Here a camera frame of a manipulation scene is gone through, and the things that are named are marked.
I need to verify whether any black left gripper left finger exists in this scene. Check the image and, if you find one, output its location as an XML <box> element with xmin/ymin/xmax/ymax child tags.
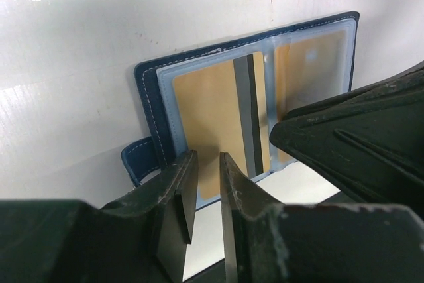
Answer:
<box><xmin>1</xmin><ymin>150</ymin><xmax>198</xmax><ymax>282</ymax></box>

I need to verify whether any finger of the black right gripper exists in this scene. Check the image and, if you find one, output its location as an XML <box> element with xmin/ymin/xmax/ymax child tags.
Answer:
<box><xmin>270</xmin><ymin>64</ymin><xmax>423</xmax><ymax>205</ymax></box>

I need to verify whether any blue leather card holder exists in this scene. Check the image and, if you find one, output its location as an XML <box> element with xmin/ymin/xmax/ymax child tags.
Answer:
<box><xmin>121</xmin><ymin>11</ymin><xmax>360</xmax><ymax>209</ymax></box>

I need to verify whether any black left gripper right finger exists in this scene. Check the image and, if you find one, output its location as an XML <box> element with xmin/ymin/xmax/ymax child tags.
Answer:
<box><xmin>219</xmin><ymin>152</ymin><xmax>423</xmax><ymax>282</ymax></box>

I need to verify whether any gold card sleeve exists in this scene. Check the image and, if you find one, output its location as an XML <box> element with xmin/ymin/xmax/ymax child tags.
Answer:
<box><xmin>173</xmin><ymin>52</ymin><xmax>270</xmax><ymax>201</ymax></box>
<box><xmin>274</xmin><ymin>29</ymin><xmax>348</xmax><ymax>164</ymax></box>

